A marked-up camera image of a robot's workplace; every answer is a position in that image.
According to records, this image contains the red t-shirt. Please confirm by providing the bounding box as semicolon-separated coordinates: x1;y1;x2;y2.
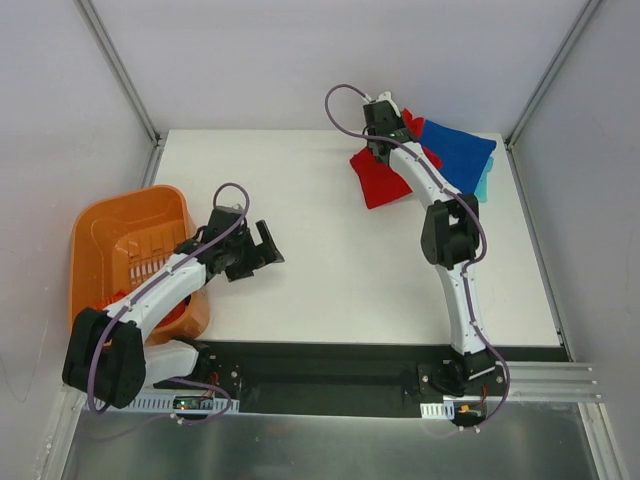
350;109;443;210

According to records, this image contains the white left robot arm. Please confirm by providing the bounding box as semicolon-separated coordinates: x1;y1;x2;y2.
62;206;284;408

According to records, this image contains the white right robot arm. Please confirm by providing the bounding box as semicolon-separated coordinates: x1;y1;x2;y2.
363;92;496;397

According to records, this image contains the orange t-shirt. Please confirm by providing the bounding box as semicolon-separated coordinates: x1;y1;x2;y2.
92;292;194;326

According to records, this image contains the blue folded t-shirt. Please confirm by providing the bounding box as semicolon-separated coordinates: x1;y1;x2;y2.
420;120;497;194

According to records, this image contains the orange plastic basket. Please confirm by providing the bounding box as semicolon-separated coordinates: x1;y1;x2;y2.
69;185;210;345

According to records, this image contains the teal folded t-shirt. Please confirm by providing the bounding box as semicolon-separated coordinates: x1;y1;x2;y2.
474;156;494;203

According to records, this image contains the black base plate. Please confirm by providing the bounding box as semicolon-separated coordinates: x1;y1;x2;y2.
152;342;509;419

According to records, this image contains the white slotted cable duct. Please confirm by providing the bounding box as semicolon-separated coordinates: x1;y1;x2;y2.
119;392;241;415

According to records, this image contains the right aluminium frame post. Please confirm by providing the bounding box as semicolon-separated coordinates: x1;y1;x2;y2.
504;0;605;151

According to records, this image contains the aluminium frame post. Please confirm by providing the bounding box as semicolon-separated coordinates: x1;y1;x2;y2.
504;0;605;151
74;0;166;187

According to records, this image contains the left aluminium frame post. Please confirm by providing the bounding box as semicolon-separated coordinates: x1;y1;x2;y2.
74;0;166;187

